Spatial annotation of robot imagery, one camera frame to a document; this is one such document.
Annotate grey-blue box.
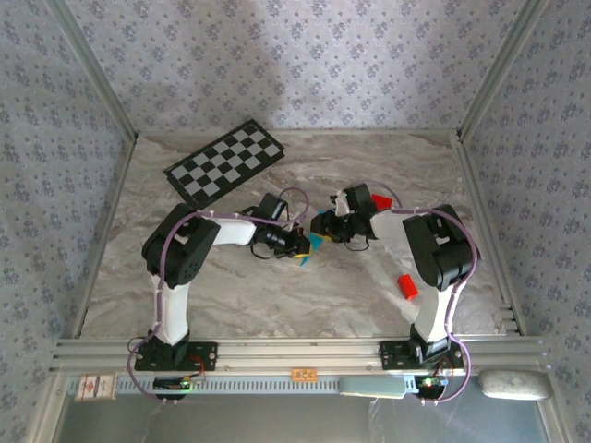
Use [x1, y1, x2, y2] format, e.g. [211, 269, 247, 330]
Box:
[339, 375, 408, 400]

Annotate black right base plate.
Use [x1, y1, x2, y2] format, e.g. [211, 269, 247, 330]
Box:
[379, 340, 464, 370]

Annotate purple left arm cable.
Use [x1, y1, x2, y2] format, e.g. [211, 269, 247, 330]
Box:
[127, 186, 311, 407]

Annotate left controller board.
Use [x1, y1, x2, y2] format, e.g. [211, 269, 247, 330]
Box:
[152, 376, 193, 393]

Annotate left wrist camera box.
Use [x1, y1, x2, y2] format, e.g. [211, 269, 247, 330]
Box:
[255, 192, 288, 222]

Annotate small red block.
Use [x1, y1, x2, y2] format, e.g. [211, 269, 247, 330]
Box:
[397, 273, 421, 302]

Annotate red and white card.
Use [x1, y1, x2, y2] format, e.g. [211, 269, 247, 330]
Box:
[75, 374, 117, 402]

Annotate grey slotted cable tray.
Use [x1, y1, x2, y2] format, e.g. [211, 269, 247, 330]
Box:
[113, 374, 416, 396]

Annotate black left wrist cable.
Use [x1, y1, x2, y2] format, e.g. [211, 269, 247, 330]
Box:
[249, 241, 279, 261]

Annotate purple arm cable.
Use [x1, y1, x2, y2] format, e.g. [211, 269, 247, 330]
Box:
[127, 186, 311, 407]
[364, 180, 481, 407]

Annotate aluminium side rail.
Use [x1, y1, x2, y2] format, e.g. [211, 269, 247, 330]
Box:
[454, 133, 525, 337]
[71, 133, 139, 339]

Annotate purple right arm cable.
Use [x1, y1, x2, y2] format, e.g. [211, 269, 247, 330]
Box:
[364, 180, 481, 407]

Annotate black and grey chessboard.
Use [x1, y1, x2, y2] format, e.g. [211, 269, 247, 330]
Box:
[163, 118, 285, 214]

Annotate right controller board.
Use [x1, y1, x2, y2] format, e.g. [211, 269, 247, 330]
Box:
[414, 376, 450, 392]

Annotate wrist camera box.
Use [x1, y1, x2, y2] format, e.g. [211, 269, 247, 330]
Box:
[342, 182, 376, 216]
[255, 192, 288, 222]

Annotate aluminium frame post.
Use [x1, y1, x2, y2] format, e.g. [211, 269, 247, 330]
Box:
[44, 0, 139, 142]
[456, 0, 553, 142]

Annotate aluminium mounting rail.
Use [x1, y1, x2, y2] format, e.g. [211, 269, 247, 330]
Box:
[49, 336, 553, 373]

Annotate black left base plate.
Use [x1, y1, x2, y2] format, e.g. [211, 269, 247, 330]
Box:
[133, 340, 219, 372]

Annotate grey stone-like pad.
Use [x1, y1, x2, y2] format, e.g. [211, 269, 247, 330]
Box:
[476, 368, 553, 401]

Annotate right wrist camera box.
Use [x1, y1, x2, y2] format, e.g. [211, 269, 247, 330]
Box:
[342, 182, 376, 216]

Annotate controller board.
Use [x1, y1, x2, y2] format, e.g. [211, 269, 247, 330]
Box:
[414, 376, 450, 392]
[152, 376, 193, 393]

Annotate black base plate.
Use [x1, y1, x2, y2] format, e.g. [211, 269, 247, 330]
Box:
[379, 340, 464, 370]
[133, 340, 219, 372]

